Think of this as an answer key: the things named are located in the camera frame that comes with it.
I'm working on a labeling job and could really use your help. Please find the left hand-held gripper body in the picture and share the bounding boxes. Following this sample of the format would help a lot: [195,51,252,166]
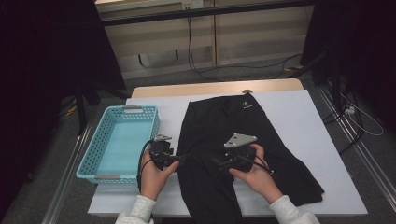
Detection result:
[148,133,175,171]

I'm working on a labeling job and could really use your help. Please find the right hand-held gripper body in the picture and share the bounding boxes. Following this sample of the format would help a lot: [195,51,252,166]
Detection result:
[222,133,259,174]

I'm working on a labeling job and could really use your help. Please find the black pants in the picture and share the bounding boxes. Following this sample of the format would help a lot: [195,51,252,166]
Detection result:
[176,92,325,224]

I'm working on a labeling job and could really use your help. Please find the light blue plastic basket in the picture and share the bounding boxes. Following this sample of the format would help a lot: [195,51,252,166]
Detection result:
[76,105,162,185]

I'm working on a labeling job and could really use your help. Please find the person's left hand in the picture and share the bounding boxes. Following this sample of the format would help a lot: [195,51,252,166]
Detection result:
[139,150,181,202]

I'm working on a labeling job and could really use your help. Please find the person's right hand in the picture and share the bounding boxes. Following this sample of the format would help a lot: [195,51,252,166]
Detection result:
[229,143,285,205]

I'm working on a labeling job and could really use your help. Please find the wooden table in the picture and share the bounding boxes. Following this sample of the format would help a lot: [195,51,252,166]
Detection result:
[88,77,368,218]

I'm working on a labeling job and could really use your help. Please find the white table cover sheet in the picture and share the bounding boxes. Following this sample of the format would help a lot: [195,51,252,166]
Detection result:
[88,89,368,217]

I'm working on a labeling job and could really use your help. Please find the black stand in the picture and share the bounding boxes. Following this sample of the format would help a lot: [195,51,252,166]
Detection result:
[288,50,344,110]
[73,80,132,136]

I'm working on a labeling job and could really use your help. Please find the beige cabinet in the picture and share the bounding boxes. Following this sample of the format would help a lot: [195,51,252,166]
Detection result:
[94,0,316,80]

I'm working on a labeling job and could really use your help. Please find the black horizontal bar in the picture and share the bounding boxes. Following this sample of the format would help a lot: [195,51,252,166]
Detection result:
[101,0,316,27]

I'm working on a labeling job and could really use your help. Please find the black curtain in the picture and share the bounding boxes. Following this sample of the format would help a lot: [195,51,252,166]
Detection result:
[300,0,396,132]
[0,0,127,218]

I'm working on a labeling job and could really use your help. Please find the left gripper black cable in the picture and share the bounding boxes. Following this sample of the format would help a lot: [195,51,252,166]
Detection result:
[136,139,155,192]

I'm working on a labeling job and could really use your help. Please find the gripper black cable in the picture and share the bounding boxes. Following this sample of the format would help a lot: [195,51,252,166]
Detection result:
[136,139,155,192]
[246,153,275,175]

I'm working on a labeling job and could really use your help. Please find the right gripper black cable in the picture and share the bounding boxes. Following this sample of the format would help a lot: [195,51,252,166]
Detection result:
[246,153,275,175]

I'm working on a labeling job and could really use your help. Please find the metal floor rail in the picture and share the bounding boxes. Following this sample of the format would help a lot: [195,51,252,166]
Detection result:
[316,85,396,213]
[41,120,94,224]

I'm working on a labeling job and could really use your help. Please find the black floor cable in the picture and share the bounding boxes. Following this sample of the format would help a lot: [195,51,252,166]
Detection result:
[321,90,363,157]

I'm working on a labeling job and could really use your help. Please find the black hanging cable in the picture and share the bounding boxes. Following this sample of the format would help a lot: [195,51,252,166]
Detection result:
[186,7,303,82]

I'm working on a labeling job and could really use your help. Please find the white cable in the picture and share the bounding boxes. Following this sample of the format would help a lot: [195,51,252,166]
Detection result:
[339,91,385,137]

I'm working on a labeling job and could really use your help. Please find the white wall socket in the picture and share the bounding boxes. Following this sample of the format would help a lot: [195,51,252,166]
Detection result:
[181,0,205,9]

